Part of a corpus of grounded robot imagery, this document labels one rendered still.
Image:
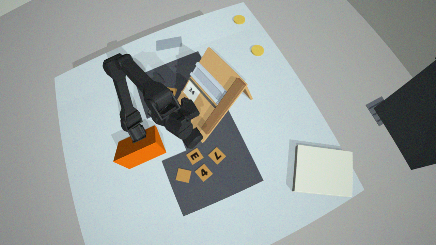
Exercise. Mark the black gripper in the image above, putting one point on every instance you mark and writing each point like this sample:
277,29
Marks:
194,138

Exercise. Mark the white paper ticket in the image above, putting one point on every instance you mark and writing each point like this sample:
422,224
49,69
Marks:
191,91

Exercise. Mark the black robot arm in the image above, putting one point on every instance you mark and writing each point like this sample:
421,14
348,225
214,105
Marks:
156,96

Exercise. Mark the yellow round disc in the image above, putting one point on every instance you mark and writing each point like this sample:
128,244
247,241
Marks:
239,19
257,50

